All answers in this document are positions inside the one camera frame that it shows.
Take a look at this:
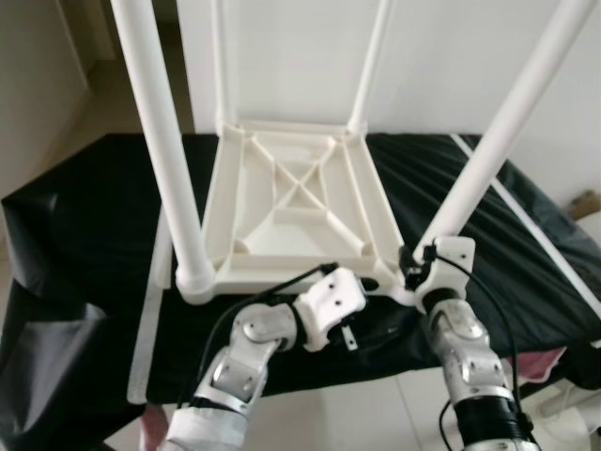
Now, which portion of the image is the white plastic children table top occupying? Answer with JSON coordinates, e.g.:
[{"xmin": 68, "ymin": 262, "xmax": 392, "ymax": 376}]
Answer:
[{"xmin": 178, "ymin": 117, "xmax": 424, "ymax": 306}]

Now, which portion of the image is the pink cloth item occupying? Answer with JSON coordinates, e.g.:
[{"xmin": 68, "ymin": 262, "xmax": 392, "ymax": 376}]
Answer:
[
  {"xmin": 521, "ymin": 350, "xmax": 565, "ymax": 382},
  {"xmin": 141, "ymin": 413, "xmax": 166, "ymax": 443}
]

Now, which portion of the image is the small tan object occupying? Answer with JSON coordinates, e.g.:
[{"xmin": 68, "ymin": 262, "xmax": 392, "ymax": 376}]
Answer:
[{"xmin": 568, "ymin": 191, "xmax": 601, "ymax": 218}]

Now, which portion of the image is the white rounded object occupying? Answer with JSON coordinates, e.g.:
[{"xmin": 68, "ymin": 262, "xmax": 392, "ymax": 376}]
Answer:
[{"xmin": 578, "ymin": 214, "xmax": 601, "ymax": 246}]

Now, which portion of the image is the white round stand base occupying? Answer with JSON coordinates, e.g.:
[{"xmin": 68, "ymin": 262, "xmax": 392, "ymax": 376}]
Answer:
[{"xmin": 521, "ymin": 381, "xmax": 601, "ymax": 451}]

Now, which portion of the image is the black table cloth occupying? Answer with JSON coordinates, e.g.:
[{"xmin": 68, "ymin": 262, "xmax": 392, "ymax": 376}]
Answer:
[{"xmin": 0, "ymin": 132, "xmax": 601, "ymax": 451}]

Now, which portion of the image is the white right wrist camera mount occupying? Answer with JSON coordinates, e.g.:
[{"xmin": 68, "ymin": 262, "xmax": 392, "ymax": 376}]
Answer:
[{"xmin": 413, "ymin": 237, "xmax": 476, "ymax": 307}]

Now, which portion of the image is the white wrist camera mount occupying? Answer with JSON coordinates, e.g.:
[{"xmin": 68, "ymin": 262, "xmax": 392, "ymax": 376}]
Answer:
[
  {"xmin": 293, "ymin": 268, "xmax": 368, "ymax": 354},
  {"xmin": 413, "ymin": 237, "xmax": 476, "ymax": 307}
]

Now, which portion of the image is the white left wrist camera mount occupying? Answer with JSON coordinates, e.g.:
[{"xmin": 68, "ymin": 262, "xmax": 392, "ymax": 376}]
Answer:
[{"xmin": 293, "ymin": 268, "xmax": 368, "ymax": 354}]

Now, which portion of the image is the beige door frame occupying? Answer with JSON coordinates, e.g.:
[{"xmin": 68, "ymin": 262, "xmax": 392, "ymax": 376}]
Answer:
[{"xmin": 66, "ymin": 0, "xmax": 118, "ymax": 67}]

